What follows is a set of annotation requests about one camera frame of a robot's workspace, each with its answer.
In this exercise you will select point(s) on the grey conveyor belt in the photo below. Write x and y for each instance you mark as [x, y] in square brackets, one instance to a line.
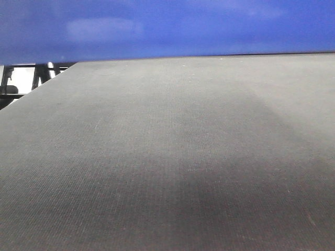
[207, 153]

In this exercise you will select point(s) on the large blue plastic bin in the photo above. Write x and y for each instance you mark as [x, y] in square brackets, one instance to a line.
[60, 31]

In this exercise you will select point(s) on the black background frame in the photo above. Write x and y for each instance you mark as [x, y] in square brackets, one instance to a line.
[20, 79]

